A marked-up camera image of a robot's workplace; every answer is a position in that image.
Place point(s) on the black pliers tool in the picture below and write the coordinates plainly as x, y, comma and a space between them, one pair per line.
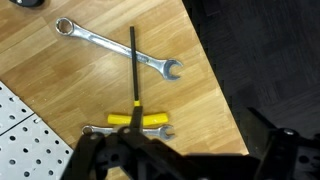
28, 3

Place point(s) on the large silver combination wrench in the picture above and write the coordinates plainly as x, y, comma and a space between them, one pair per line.
66, 27

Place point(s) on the white peg board panel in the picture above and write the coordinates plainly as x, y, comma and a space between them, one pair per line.
33, 151
12, 109

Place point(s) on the yellow T-handle hex key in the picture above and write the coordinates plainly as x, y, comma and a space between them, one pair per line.
153, 119

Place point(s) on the small silver combination wrench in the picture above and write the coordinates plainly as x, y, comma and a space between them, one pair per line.
163, 132

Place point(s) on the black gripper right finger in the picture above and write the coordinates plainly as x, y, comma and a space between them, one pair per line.
284, 153

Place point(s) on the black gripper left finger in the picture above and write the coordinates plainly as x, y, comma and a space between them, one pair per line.
128, 148

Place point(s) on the white peg board right panel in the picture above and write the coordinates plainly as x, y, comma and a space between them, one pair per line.
12, 109

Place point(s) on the white peg board left panel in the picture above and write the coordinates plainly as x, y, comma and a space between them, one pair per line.
33, 151

